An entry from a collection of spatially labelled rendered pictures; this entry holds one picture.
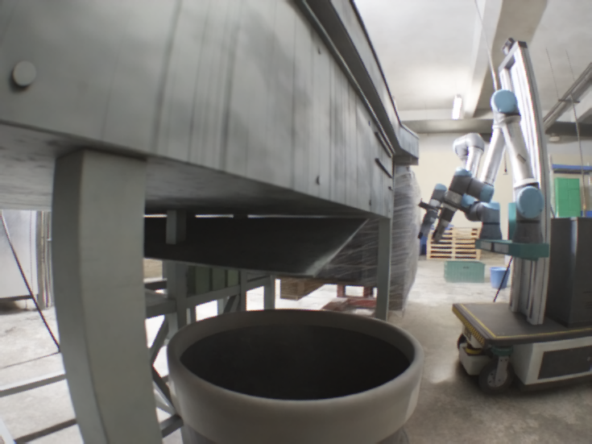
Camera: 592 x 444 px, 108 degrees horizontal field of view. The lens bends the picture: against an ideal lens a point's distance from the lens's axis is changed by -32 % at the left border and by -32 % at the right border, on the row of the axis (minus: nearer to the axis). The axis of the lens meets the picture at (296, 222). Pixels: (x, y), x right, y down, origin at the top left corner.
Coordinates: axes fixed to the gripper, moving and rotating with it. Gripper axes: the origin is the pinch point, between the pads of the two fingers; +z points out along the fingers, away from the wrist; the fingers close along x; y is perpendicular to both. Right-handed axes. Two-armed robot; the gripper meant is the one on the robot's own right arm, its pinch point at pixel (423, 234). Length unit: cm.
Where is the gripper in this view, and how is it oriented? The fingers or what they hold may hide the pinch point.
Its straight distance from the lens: 180.9
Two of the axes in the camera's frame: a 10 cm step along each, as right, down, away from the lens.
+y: 8.9, 4.1, -1.7
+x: 1.2, 1.5, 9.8
